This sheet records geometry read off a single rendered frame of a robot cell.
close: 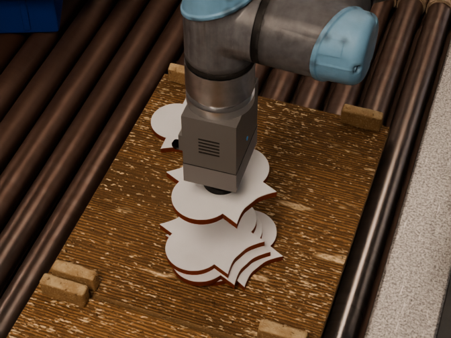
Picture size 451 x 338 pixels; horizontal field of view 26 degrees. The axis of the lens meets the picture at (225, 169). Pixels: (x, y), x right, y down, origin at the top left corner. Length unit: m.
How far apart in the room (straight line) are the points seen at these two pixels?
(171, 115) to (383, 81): 0.34
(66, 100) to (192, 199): 0.41
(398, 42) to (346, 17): 0.66
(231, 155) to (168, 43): 0.53
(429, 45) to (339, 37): 0.68
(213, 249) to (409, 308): 0.25
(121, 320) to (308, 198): 0.31
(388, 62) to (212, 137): 0.56
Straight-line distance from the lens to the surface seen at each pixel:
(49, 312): 1.22
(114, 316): 1.21
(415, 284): 1.27
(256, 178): 1.17
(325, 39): 0.93
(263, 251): 1.23
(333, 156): 1.37
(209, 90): 1.01
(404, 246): 1.31
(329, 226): 1.29
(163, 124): 1.40
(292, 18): 0.94
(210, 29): 0.96
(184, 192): 1.16
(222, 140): 1.05
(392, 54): 1.57
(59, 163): 1.40
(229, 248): 1.22
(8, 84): 1.54
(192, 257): 1.21
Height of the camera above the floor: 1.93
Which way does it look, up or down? 47 degrees down
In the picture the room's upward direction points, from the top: straight up
